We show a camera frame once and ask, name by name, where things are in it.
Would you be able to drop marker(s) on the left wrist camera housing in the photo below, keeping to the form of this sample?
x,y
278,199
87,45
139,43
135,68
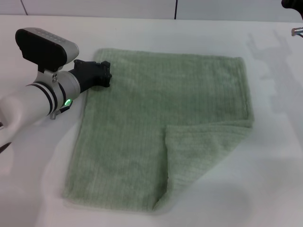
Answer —
x,y
45,47

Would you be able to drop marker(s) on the green ribbed terry towel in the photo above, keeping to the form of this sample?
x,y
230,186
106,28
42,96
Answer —
x,y
154,118

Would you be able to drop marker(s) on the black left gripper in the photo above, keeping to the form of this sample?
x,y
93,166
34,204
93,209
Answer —
x,y
88,75

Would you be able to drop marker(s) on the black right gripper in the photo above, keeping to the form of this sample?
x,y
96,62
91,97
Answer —
x,y
292,3

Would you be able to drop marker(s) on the black vertical wall strip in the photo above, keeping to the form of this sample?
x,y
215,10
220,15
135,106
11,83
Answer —
x,y
176,9

